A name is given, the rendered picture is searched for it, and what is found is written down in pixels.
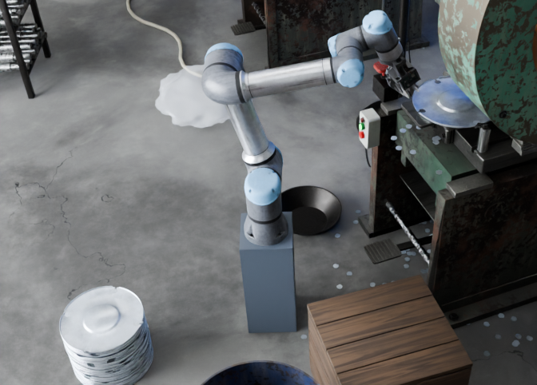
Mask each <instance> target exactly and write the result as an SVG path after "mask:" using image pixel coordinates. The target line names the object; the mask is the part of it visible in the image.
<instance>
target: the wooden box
mask: <svg viewBox="0 0 537 385"><path fill-rule="evenodd" d="M308 337H309V362H310V368H311V372H312V376H313V378H314V379H315V380H316V381H317V382H318V383H319V384H320V385H468V384H469V379H470V375H471V367H472V365H473V362H472V361H471V359H470V357H469V356H468V354H467V352H466V351H465V349H464V348H463V345H462V343H461V342H460V341H459V339H458V337H457V335H456V334H455V332H454V331H453V329H452V327H451V325H450V323H449V322H448V320H447V318H446V317H445V315H444V314H443V312H442V310H441V309H440V306H439V305H438V304H437V302H436V300H435V298H434V296H432V293H431V292H430V290H429V288H428V286H427V285H426V283H425V282H424V279H423V278H422V276H421V275H417V276H412V277H408V278H405V279H402V280H397V281H393V282H390V283H387V284H381V285H378V286H375V287H372V288H366V289H363V290H359V291H357V292H351V293H348V294H345V295H342V296H336V297H332V298H330V299H326V300H321V301H318V302H315V303H311V304H308Z"/></svg>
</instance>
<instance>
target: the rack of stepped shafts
mask: <svg viewBox="0 0 537 385"><path fill-rule="evenodd" d="M29 5H30V8H31V10H32V14H33V16H34V21H35V23H23V24H21V21H22V18H23V16H24V14H25V12H26V10H27V9H28V6H29ZM46 38H47V32H45V31H44V27H43V24H42V20H41V16H40V13H39V10H38V5H37V2H36V0H0V72H11V71H13V70H17V69H19V70H20V73H21V75H22V80H23V83H24V86H25V88H26V93H27V96H28V98H29V99H33V98H34V97H35V94H34V89H33V86H32V84H31V81H30V72H31V70H32V68H33V66H34V63H35V61H36V59H37V57H38V53H39V51H40V49H41V47H42V49H43V53H44V55H45V58H50V57H51V53H50V48H49V45H48V41H47V39H46Z"/></svg>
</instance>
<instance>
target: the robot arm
mask: <svg viewBox="0 0 537 385"><path fill-rule="evenodd" d="M400 40H401V39H400V38H398V37H397V35H396V32H395V30H394V28H393V26H392V22H391V21H390V20H389V18H388V16H387V15H386V13H385V12H383V11H382V10H374V11H372V12H370V13H369V14H368V15H366V16H365V17H364V20H363V25H361V26H357V27H356V28H353V29H351V30H347V31H345V32H343V33H339V34H337V35H336V36H333V37H331V38H329V40H328V47H329V50H330V53H331V55H332V58H323V59H319V60H314V61H310V62H301V63H297V64H293V65H285V66H281V67H276V68H271V69H263V70H259V71H255V72H250V73H246V72H245V69H244V67H243V61H244V58H243V55H242V52H241V51H240V50H239V49H238V48H237V47H236V46H233V45H231V44H229V43H219V44H216V45H214V46H212V47H211V48H210V49H209V50H208V52H207V54H206V55H205V64H204V69H203V73H202V77H201V87H202V90H203V92H204V93H205V95H206V96H207V97H208V98H209V99H210V100H211V101H214V102H216V103H218V104H222V105H225V108H226V110H227V112H228V114H229V117H230V119H231V121H232V123H233V126H234V129H235V130H236V132H237V136H238V137H239V140H240V142H241V145H242V147H243V149H244V151H243V153H242V158H243V160H244V163H245V165H246V167H247V170H248V176H247V177H246V179H245V195H246V204H247V212H248V215H247V217H246V220H245V224H244V231H245V237H246V238H247V239H248V240H249V241H250V242H251V243H253V244H256V245H260V246H270V245H274V244H278V243H279V242H281V241H282V240H283V239H284V238H285V237H286V236H287V234H288V222H287V220H286V218H285V216H284V214H283V212H282V206H281V182H282V168H283V157H282V154H281V151H280V150H279V149H278V148H277V147H276V146H275V145H274V144H273V143H272V142H271V141H268V140H267V137H266V136H265V132H264V130H263V128H262V125H261V122H260V120H259V117H258V116H257V112H256V110H255V108H254V105H253V103H252V100H251V99H252V98H255V97H263V96H268V95H273V94H277V93H285V92H290V91H294V90H299V89H307V88H312V87H317V86H322V85H330V84H334V83H338V82H339V83H340V84H341V85H343V86H346V87H349V88H351V87H355V86H357V85H359V84H360V83H361V82H362V81H363V79H364V61H363V52H364V51H366V50H370V49H371V48H375V50H376V52H377V54H378V56H379V57H378V60H379V62H380V64H383V65H388V68H387V69H386V72H385V73H386V74H387V77H386V79H387V81H388V84H389V86H390V87H391V88H392V89H394V90H396V91H397V92H398V93H400V94H402V95H404V96H405V97H407V98H410V97H411V96H412V95H413V93H414V90H415V91H417V92H419V89H418V88H417V86H416V85H415V83H417V82H418V81H419V80H421V79H420V76H419V74H418V72H417V70H416V68H415V67H414V66H413V65H412V64H411V63H410V62H409V61H407V60H406V59H405V58H404V51H403V47H402V45H401V44H400Z"/></svg>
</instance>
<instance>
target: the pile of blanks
mask: <svg viewBox="0 0 537 385"><path fill-rule="evenodd" d="M139 325H141V326H140V328H139V329H138V331H137V333H136V334H135V335H134V336H133V337H132V338H131V339H130V340H129V341H128V342H126V343H125V344H123V345H121V346H120V347H118V348H115V349H113V350H111V351H106V352H102V353H88V351H86V352H81V351H77V350H75V349H73V348H72V347H70V346H69V345H68V344H67V343H66V342H65V341H64V339H62V340H63V342H64V346H65V349H66V352H67V353H68V355H69V358H70V362H71V363H72V366H73V369H74V373H75V375H76V376H77V377H78V379H79V380H80V382H81V383H82V384H84V385H133V384H135V383H136V382H137V381H138V380H139V379H141V378H142V377H143V376H144V374H145V373H146V372H147V371H148V370H149V367H150V365H151V363H152V361H153V346H152V340H151V336H150V333H149V326H148V324H147V321H146V318H145V313H144V316H143V320H142V323H140V324H139Z"/></svg>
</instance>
